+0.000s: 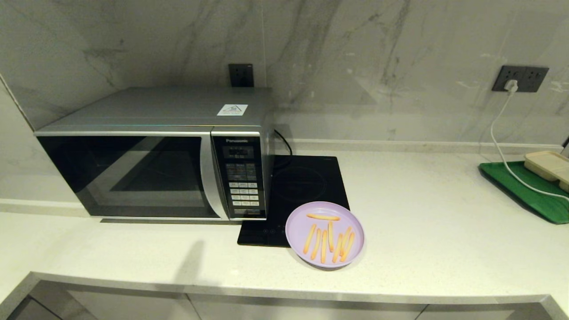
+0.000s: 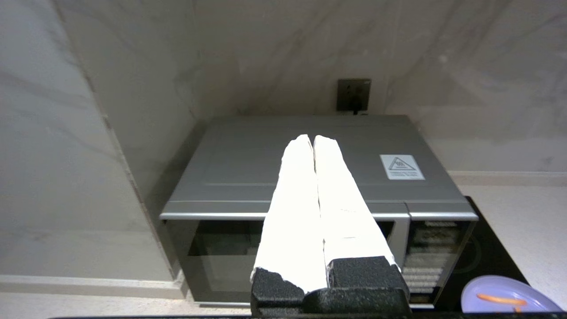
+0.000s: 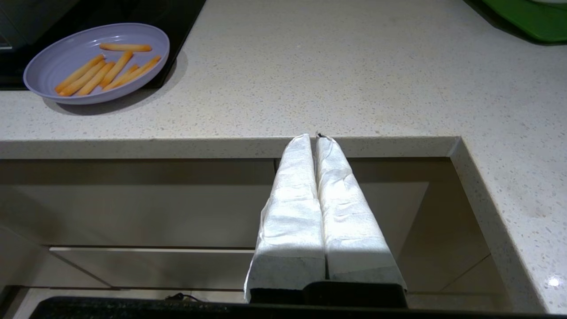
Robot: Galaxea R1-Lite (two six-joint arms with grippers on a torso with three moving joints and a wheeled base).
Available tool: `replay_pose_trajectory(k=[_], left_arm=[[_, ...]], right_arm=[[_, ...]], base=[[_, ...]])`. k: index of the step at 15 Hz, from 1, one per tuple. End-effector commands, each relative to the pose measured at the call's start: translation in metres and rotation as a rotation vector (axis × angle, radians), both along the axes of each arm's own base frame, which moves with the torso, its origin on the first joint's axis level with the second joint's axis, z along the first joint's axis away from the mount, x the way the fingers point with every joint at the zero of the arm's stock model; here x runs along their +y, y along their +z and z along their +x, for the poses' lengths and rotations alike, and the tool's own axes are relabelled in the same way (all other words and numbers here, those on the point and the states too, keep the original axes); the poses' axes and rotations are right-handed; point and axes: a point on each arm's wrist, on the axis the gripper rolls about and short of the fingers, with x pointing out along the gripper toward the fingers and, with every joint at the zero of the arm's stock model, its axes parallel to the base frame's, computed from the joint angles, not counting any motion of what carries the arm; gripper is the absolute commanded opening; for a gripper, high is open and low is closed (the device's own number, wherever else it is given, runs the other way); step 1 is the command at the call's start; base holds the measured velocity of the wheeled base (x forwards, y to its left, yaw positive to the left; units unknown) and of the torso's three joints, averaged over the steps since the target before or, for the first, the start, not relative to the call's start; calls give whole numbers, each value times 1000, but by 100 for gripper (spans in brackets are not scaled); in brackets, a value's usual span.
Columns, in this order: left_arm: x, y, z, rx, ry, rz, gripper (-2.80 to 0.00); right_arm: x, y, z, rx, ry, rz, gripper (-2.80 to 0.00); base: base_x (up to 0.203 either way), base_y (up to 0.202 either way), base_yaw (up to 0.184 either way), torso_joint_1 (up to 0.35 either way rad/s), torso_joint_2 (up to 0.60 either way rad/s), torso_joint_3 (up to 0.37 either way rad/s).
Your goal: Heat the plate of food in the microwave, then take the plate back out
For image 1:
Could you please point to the silver Panasonic microwave oven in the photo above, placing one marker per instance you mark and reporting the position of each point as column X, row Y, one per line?
column 169, row 104

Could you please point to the purple round plate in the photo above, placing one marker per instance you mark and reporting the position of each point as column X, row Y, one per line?
column 351, row 218

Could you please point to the beige food container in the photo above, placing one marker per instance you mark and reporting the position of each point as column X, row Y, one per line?
column 547, row 164

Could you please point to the yellow french fry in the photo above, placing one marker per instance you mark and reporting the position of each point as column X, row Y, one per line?
column 348, row 244
column 338, row 248
column 330, row 236
column 310, row 239
column 323, row 217
column 323, row 246
column 316, row 244

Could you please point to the green plastic tray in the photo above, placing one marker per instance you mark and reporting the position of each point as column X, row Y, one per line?
column 542, row 204

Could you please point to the black wall socket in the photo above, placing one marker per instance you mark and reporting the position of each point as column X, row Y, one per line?
column 241, row 75
column 535, row 79
column 501, row 75

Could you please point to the grey cabinet door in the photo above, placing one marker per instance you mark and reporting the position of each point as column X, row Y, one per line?
column 306, row 310
column 480, row 312

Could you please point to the black induction cooktop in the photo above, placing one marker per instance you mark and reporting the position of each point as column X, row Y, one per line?
column 306, row 182

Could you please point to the white power plug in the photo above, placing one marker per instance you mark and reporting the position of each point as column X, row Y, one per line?
column 511, row 86

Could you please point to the white triangle warning sticker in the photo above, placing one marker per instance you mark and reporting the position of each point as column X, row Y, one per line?
column 232, row 110

